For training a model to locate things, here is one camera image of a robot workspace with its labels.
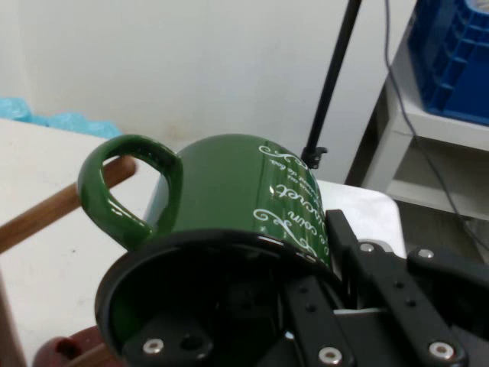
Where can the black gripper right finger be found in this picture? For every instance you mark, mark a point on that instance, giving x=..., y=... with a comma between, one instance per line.
x=412, y=306

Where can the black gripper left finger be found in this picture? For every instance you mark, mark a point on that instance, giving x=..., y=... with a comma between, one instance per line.
x=313, y=325

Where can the green mug with white script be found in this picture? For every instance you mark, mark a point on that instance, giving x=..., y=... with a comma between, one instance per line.
x=221, y=183

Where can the white shelf unit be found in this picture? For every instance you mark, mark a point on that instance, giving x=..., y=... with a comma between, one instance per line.
x=397, y=114

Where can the red mug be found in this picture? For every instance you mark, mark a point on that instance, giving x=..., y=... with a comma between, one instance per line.
x=76, y=338

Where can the blue plastic crate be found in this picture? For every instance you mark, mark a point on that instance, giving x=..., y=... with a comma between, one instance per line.
x=458, y=69

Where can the black tripod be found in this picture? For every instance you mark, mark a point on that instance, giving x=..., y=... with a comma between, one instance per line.
x=336, y=69

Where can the brown wooden mug tree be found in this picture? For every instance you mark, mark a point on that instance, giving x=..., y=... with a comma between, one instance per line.
x=46, y=208

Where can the light blue foam mat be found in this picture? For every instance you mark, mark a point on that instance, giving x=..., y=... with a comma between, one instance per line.
x=68, y=120

